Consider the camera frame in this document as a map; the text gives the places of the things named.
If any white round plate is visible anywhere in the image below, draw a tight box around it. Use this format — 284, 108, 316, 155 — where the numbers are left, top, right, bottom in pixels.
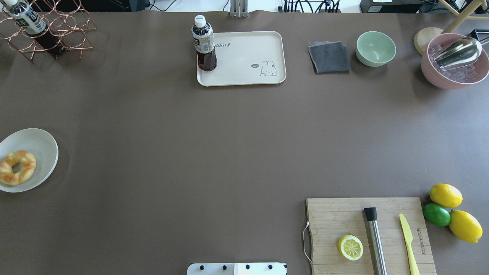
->
0, 128, 59, 193

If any glazed twisted donut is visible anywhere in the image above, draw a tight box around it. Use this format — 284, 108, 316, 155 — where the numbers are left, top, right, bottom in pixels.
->
0, 150, 37, 186

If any cream rabbit tray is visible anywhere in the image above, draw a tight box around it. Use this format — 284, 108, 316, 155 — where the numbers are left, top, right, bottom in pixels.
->
197, 31, 287, 87

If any tea bottle on tray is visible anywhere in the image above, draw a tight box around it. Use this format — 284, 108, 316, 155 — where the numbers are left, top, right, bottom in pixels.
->
191, 15, 218, 71

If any grey folded cloth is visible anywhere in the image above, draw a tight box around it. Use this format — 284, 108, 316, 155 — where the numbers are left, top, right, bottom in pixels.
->
308, 41, 351, 74

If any steel muddler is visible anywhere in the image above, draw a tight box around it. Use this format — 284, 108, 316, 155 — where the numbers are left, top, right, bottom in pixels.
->
363, 207, 388, 275

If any lemon half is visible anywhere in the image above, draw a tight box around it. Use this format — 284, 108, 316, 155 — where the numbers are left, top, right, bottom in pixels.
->
338, 235, 363, 261

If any green bowl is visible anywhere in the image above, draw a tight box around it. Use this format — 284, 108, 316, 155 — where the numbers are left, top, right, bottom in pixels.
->
356, 31, 397, 67

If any yellow plastic knife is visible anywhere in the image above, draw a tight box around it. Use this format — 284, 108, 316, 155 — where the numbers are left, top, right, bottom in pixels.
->
399, 214, 420, 275

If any green lime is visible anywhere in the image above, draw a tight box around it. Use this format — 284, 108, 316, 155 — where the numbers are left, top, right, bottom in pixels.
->
423, 203, 451, 227

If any round wooden lid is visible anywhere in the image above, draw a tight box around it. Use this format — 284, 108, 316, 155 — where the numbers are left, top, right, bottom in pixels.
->
413, 27, 443, 55

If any yellow lemon upper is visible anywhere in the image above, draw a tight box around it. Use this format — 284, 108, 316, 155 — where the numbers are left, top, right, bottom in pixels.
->
429, 183, 463, 208

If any yellow lemon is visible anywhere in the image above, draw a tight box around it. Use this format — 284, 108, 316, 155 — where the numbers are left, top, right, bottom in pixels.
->
429, 183, 463, 208
449, 210, 483, 243

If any pink ice bowl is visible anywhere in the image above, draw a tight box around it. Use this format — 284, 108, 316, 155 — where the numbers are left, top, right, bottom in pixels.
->
421, 33, 489, 89

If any yellow lemon lower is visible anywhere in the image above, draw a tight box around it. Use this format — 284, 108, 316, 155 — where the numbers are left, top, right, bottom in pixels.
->
449, 210, 483, 243

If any metal ice scoop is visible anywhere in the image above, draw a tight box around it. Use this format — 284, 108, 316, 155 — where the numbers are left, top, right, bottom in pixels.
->
434, 37, 482, 70

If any tea bottle in rack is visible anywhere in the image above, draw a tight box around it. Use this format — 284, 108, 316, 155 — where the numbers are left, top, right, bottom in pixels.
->
1, 0, 65, 56

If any metal clamp bracket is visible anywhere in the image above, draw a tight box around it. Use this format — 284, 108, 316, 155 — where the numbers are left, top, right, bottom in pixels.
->
230, 0, 249, 18

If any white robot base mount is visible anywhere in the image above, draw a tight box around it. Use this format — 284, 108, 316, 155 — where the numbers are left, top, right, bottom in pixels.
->
186, 262, 288, 275

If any copper wire bottle rack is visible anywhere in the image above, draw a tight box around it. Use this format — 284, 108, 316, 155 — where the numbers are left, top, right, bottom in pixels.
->
1, 0, 97, 61

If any wooden chair frame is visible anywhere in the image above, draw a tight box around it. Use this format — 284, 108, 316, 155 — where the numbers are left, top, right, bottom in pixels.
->
439, 0, 489, 34

